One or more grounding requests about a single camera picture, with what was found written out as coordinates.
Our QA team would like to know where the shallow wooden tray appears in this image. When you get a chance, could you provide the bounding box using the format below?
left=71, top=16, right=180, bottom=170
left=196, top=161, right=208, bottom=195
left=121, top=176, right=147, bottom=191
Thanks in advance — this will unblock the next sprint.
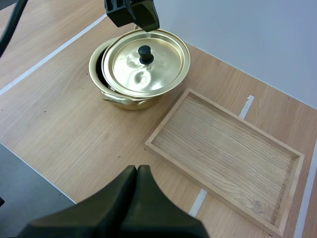
left=144, top=87, right=306, bottom=238

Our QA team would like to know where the gold pot with two handles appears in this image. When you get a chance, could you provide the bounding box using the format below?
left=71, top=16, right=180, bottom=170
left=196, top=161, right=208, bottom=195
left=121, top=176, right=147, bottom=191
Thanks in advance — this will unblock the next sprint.
left=88, top=23, right=164, bottom=111

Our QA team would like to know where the gold lid with black knob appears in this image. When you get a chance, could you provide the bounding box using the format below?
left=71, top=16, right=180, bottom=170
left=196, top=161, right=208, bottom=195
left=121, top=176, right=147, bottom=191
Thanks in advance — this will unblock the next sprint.
left=101, top=28, right=192, bottom=98

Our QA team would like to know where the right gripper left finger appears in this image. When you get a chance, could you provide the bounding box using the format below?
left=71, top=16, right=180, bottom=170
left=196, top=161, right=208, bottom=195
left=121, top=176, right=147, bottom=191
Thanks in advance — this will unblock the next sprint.
left=14, top=165, right=137, bottom=238

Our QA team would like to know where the black cable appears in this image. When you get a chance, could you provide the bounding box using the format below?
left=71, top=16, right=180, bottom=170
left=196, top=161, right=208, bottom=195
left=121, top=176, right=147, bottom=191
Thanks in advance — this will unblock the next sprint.
left=0, top=0, right=28, bottom=58

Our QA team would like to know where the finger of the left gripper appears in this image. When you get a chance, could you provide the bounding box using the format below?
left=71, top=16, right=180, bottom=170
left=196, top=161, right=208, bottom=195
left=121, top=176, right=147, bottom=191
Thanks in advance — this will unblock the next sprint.
left=128, top=0, right=160, bottom=32
left=104, top=0, right=136, bottom=27

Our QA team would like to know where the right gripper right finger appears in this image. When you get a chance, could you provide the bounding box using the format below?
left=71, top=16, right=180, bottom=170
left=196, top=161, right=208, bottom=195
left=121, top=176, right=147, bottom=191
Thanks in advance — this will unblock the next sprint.
left=120, top=165, right=209, bottom=238

